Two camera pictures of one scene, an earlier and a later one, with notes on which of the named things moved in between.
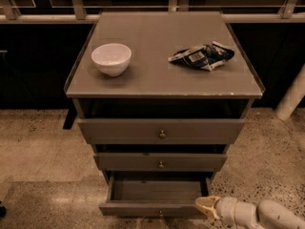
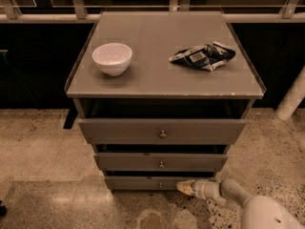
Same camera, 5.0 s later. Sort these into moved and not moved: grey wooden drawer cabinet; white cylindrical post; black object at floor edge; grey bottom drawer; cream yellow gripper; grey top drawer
Moved: cream yellow gripper; grey bottom drawer
Not moved: grey wooden drawer cabinet; white cylindrical post; black object at floor edge; grey top drawer
